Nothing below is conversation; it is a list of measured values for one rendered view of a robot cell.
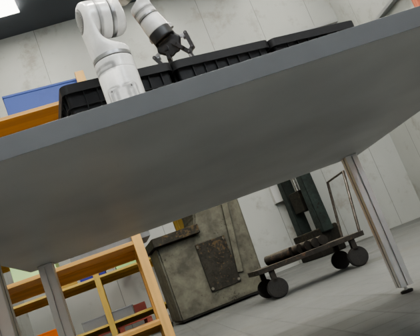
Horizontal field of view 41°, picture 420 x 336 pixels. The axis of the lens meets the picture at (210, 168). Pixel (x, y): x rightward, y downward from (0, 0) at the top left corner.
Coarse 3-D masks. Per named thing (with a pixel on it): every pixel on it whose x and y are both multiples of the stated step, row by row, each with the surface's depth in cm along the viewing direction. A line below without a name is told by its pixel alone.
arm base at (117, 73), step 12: (108, 60) 124; (120, 60) 125; (132, 60) 127; (96, 72) 127; (108, 72) 124; (120, 72) 124; (132, 72) 125; (108, 84) 124; (120, 84) 123; (132, 84) 123; (108, 96) 124; (120, 96) 123
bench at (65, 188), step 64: (256, 64) 100; (320, 64) 104; (384, 64) 122; (64, 128) 94; (128, 128) 99; (192, 128) 114; (256, 128) 136; (320, 128) 166; (384, 128) 214; (0, 192) 108; (64, 192) 127; (128, 192) 153; (192, 192) 193; (0, 256) 175; (64, 256) 230; (384, 256) 251; (0, 320) 139; (64, 320) 228
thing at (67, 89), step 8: (160, 64) 146; (168, 64) 147; (144, 72) 144; (152, 72) 145; (160, 72) 146; (88, 80) 140; (96, 80) 140; (64, 88) 138; (72, 88) 138; (80, 88) 139; (88, 88) 139; (64, 96) 140
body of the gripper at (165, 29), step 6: (168, 24) 172; (156, 30) 170; (162, 30) 170; (168, 30) 170; (150, 36) 172; (156, 36) 170; (162, 36) 170; (168, 36) 172; (174, 36) 172; (156, 42) 171; (162, 42) 172; (168, 42) 172; (180, 42) 172; (162, 48) 172; (174, 48) 172; (162, 54) 173; (174, 54) 173
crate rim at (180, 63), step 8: (264, 40) 157; (232, 48) 154; (240, 48) 154; (248, 48) 155; (256, 48) 156; (192, 56) 150; (200, 56) 150; (208, 56) 151; (216, 56) 151; (224, 56) 152; (176, 64) 148; (184, 64) 148; (192, 64) 149
